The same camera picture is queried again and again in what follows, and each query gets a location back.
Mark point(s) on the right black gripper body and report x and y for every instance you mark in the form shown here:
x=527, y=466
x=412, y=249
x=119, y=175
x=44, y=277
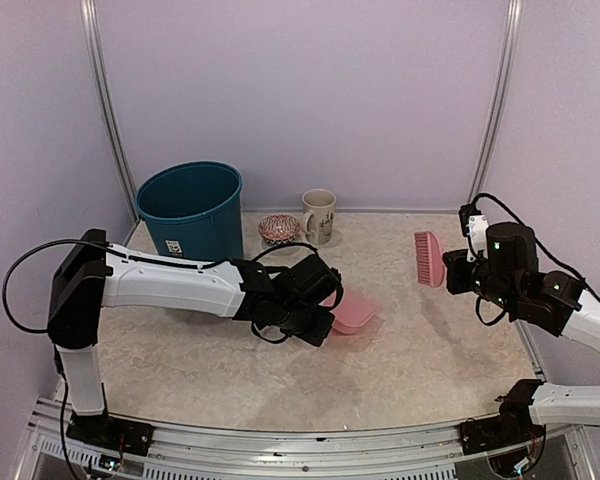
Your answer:
x=460, y=283

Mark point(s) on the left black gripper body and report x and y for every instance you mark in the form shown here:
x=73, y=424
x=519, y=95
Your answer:
x=298, y=325

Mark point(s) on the pink hand brush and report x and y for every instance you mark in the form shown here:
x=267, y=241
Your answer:
x=430, y=267

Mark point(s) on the pink dustpan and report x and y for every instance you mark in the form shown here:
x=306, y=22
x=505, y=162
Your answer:
x=353, y=312

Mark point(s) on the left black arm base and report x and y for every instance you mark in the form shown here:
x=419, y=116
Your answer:
x=112, y=433

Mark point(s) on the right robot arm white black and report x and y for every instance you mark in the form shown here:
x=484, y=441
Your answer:
x=501, y=266

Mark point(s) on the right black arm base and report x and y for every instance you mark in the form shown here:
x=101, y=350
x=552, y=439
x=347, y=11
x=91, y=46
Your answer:
x=500, y=425

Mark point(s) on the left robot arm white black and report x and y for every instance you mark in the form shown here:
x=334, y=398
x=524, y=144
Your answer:
x=298, y=301

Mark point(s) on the patterned small bowl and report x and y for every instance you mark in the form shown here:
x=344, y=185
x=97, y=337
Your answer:
x=279, y=229

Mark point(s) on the beige ceramic mug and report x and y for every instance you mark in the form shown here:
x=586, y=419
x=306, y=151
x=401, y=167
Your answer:
x=318, y=215

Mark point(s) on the teal plastic bucket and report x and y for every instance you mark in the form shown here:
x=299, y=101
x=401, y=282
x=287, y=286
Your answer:
x=193, y=211

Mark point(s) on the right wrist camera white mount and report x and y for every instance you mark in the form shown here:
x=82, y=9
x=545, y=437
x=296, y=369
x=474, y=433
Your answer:
x=474, y=225

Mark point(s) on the right aluminium corner post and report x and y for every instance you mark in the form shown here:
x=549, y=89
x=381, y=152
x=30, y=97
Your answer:
x=499, y=97

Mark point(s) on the aluminium corner post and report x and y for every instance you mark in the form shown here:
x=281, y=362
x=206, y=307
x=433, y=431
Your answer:
x=95, y=50
x=499, y=97

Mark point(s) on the aluminium front rail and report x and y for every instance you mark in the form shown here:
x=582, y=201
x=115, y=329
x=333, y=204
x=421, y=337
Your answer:
x=185, y=452

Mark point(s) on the left aluminium corner post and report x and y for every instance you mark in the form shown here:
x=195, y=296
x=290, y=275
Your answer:
x=95, y=50

